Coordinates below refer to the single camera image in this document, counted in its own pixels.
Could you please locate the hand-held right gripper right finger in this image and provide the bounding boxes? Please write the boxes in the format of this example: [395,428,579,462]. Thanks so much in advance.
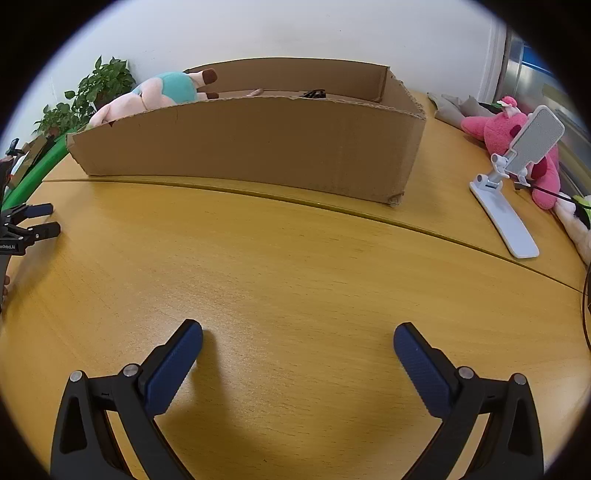
[393,322,546,480]

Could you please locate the blue sign strip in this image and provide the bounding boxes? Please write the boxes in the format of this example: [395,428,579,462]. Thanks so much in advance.
[521,41,546,69]

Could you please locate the white phone stand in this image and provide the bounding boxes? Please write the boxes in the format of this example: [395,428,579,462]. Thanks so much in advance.
[468,105,567,259]

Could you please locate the small brown carton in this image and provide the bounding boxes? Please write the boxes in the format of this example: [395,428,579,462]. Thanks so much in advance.
[18,135,59,176]

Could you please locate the metal door frame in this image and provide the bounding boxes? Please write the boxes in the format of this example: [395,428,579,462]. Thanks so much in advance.
[489,25,589,195]

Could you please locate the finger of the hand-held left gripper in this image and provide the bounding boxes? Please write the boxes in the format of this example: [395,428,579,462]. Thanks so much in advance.
[10,221,62,244]
[0,203,55,227]

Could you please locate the black cable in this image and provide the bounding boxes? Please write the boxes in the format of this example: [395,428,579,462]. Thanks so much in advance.
[514,181,591,352]

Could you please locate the folded grey clothing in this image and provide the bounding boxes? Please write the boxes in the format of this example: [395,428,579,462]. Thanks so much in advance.
[427,92,502,131]

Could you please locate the brown cardboard box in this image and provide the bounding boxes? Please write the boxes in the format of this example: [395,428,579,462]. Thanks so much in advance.
[66,57,428,206]

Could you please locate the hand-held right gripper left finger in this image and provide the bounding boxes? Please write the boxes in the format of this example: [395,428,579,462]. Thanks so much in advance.
[51,318,204,480]

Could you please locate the pink plush bear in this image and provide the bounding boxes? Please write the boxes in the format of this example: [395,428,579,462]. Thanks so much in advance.
[461,95,562,211]

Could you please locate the white plush panda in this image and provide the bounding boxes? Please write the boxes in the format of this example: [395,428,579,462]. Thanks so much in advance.
[551,194,591,265]

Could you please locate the pink plush pig toy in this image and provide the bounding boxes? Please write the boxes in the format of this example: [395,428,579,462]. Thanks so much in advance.
[88,69,220,128]

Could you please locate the green hoop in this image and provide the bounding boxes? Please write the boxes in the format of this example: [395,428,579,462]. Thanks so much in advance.
[0,134,71,219]

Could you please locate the green potted plant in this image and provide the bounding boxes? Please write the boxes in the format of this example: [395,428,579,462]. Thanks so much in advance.
[34,55,137,139]

